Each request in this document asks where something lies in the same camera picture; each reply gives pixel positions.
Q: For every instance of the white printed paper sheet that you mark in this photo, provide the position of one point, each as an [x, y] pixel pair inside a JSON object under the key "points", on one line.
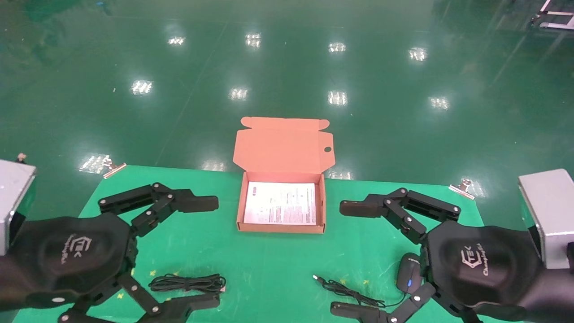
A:
{"points": [[280, 204]]}

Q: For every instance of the green table mat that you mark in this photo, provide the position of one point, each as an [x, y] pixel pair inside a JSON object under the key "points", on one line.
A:
{"points": [[269, 260]]}

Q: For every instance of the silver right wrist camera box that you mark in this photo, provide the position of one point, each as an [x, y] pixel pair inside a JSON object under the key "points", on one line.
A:
{"points": [[549, 215]]}

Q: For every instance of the brown cardboard box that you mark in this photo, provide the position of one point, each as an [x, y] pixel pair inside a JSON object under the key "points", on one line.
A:
{"points": [[282, 152]]}

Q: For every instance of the white metal frame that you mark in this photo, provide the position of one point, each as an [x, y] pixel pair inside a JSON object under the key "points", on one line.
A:
{"points": [[554, 20]]}

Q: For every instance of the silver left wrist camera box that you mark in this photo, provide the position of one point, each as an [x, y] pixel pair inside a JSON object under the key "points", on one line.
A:
{"points": [[13, 202]]}

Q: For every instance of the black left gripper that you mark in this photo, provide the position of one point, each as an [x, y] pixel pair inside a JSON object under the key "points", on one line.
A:
{"points": [[67, 255]]}

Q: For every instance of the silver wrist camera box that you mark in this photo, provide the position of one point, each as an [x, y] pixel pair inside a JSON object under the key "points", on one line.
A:
{"points": [[549, 215], [13, 202]]}

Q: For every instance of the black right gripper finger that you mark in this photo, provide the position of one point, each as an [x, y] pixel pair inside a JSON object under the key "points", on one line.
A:
{"points": [[358, 312], [363, 208]]}

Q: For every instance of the metal binder clip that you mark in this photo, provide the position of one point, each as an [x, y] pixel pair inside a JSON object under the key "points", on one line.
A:
{"points": [[463, 188], [114, 168]]}

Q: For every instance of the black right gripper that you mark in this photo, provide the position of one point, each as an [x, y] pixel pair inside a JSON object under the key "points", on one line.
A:
{"points": [[484, 264]]}

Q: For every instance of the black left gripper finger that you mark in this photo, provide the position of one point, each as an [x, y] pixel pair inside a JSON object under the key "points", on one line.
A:
{"points": [[188, 202]]}

